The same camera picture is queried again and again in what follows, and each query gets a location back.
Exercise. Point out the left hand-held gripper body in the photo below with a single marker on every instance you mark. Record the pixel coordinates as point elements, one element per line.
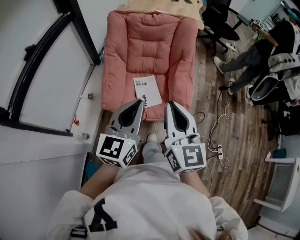
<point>110,146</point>

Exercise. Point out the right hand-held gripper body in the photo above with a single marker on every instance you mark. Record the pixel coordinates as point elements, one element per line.
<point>192,155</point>

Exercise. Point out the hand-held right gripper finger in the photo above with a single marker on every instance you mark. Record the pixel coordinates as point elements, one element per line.
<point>188,118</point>
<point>167,119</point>

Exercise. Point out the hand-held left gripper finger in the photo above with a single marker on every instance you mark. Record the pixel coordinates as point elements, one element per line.
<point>122,110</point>
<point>140,114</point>

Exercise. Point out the white book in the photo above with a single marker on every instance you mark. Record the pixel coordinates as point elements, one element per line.
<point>146,90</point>

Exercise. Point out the person's left forearm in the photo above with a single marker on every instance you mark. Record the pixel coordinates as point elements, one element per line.
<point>103,178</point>

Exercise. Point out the person's right forearm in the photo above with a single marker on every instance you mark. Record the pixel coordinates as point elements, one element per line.
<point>192,182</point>

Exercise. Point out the person's white shoe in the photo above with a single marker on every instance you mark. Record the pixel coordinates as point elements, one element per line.
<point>152,137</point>

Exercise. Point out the white power strip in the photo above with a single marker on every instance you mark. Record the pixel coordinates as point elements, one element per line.
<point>230,46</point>
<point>219,152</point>

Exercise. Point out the small clear bottle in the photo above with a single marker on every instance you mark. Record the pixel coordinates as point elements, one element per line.
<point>84,136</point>

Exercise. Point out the blue bin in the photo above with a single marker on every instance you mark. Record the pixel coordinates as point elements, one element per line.
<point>92,170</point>

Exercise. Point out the person's grey trouser leg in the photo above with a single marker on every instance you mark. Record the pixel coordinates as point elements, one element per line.
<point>152,153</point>

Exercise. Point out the small red clip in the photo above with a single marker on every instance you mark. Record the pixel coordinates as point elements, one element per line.
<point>76,122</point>

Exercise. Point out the person's white sweatshirt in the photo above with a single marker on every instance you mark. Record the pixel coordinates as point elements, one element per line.
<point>150,201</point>

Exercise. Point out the pink padded armchair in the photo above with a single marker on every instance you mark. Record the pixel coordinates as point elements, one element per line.
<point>150,47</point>

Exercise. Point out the white grey shell chair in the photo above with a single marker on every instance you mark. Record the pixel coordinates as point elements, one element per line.
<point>264,89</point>

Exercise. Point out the teal box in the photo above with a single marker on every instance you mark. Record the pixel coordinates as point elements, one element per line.
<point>279,154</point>

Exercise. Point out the white shelf unit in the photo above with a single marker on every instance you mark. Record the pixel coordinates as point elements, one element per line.
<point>279,182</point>

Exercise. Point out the black bag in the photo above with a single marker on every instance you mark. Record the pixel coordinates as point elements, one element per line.
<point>289,119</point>

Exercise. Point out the black office chair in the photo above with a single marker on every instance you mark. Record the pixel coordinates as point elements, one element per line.
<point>218,21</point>

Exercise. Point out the black window frame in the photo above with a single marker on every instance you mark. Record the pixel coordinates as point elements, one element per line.
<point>30,63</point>

